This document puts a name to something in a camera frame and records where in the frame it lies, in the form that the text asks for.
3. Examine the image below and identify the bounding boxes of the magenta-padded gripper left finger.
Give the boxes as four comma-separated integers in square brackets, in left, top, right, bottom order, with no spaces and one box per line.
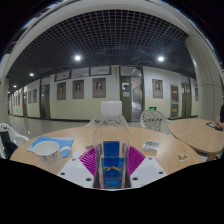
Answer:
[57,143,101,190]

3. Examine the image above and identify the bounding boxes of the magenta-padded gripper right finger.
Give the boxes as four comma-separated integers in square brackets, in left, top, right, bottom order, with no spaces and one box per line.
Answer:
[126,145,168,190]

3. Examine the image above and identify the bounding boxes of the clear plastic water bottle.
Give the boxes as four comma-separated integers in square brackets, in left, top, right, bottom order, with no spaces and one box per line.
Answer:
[92,100,131,191]

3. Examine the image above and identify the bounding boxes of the small clear plastic packet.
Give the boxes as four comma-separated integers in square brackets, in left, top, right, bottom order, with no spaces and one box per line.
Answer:
[141,139,161,153]

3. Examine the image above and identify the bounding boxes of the white ceramic mug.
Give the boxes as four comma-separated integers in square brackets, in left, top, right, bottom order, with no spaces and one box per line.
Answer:
[33,140,72,168]

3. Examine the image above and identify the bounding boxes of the blue cloth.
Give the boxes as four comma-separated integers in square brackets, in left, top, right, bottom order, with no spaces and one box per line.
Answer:
[26,135,75,159]

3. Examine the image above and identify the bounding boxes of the small crumpled wrapper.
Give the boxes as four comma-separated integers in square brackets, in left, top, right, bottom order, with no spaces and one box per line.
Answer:
[177,152,190,163]

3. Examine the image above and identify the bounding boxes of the white lattice plastic chair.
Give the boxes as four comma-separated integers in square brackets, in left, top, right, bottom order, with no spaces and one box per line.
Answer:
[0,122,31,160]
[139,108,172,135]

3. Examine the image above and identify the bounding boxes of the round wooden side table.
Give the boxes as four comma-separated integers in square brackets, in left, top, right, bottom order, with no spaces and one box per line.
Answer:
[168,117,224,162]

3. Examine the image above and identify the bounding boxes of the black bag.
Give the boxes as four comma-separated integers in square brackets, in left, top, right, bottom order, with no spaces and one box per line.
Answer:
[0,130,19,160]

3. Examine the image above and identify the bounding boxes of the black phone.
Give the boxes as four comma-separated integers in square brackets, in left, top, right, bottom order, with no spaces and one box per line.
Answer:
[206,121,223,131]

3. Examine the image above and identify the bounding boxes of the person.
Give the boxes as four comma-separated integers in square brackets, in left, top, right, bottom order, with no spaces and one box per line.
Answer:
[215,104,224,130]

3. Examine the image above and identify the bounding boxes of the round ceiling lights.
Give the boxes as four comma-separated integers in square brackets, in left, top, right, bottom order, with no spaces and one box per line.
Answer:
[11,54,166,88]

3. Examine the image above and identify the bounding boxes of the open doorway with green frame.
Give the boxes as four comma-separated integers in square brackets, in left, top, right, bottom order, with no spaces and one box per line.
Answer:
[119,75,145,123]

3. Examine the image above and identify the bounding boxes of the framed wall portraits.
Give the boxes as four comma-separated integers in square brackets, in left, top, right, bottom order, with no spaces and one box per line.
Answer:
[14,77,164,107]

